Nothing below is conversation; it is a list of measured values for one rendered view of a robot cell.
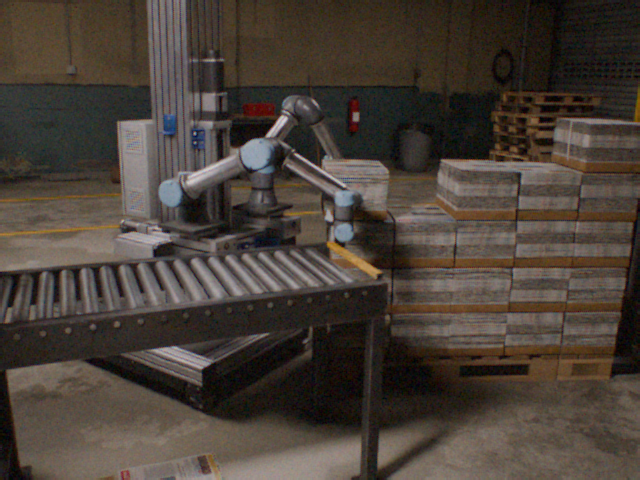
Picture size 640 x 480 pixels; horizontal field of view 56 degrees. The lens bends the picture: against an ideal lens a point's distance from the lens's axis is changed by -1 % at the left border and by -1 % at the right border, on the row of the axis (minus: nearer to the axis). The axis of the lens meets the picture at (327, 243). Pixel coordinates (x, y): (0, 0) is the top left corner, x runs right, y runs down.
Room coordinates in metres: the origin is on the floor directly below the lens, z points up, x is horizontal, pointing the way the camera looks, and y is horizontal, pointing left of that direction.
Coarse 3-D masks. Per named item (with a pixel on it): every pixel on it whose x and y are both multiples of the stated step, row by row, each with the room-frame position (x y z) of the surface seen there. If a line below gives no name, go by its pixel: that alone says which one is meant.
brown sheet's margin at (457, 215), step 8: (440, 200) 3.03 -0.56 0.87; (448, 208) 2.88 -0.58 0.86; (456, 216) 2.75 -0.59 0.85; (464, 216) 2.75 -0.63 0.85; (472, 216) 2.76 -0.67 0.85; (480, 216) 2.76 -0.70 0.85; (488, 216) 2.76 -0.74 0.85; (496, 216) 2.77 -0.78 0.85; (504, 216) 2.77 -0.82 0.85; (512, 216) 2.77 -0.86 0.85
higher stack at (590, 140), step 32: (576, 128) 2.94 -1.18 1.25; (608, 128) 2.81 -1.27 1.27; (608, 160) 2.81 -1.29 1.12; (608, 192) 2.81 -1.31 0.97; (576, 224) 2.81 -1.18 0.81; (608, 224) 2.81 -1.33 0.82; (576, 256) 2.79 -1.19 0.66; (608, 256) 2.81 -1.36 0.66; (576, 288) 2.80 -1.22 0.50; (608, 288) 2.81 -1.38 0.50; (576, 320) 2.80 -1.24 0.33; (608, 320) 2.81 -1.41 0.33
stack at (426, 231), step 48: (384, 240) 2.73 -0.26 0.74; (432, 240) 2.76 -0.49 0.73; (480, 240) 2.77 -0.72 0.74; (528, 240) 2.79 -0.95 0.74; (432, 288) 2.74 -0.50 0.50; (480, 288) 2.76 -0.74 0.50; (528, 288) 2.79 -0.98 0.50; (336, 336) 2.72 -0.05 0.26; (384, 336) 2.74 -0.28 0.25; (432, 336) 2.75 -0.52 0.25; (480, 336) 2.77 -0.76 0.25; (528, 336) 2.79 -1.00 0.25
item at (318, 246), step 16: (176, 256) 2.19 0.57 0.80; (192, 256) 2.20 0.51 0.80; (208, 256) 2.21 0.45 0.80; (224, 256) 2.23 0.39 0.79; (240, 256) 2.25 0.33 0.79; (256, 256) 2.28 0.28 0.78; (272, 256) 2.30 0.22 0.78; (0, 272) 1.96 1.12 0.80; (16, 272) 1.96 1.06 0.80; (32, 272) 1.97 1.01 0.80; (96, 272) 2.05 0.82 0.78; (192, 272) 2.18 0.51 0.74; (16, 288) 1.94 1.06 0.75; (96, 288) 2.05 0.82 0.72; (160, 288) 2.13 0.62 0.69; (32, 304) 1.96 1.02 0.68
